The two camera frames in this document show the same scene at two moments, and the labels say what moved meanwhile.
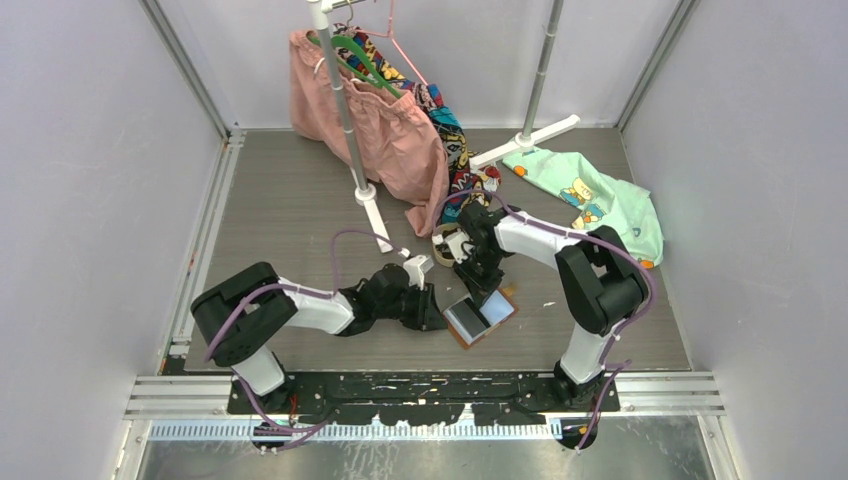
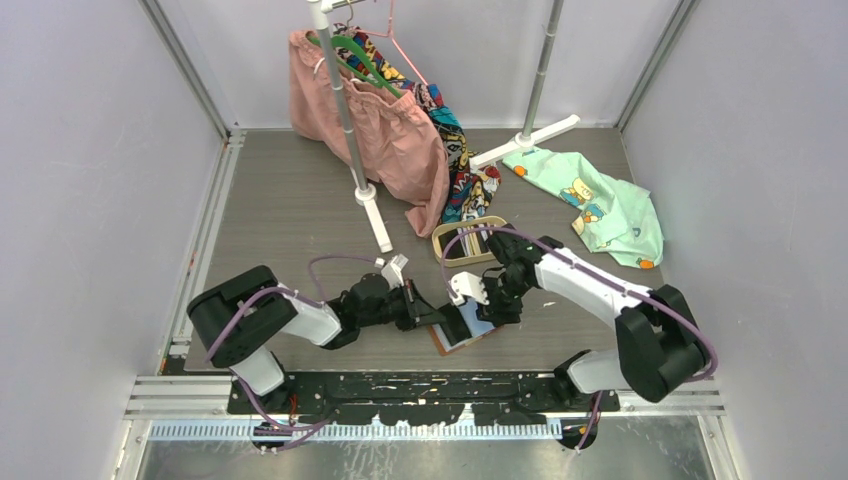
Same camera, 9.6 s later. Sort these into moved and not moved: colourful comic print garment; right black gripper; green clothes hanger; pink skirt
Moved: right black gripper
Not moved: green clothes hanger; pink skirt; colourful comic print garment
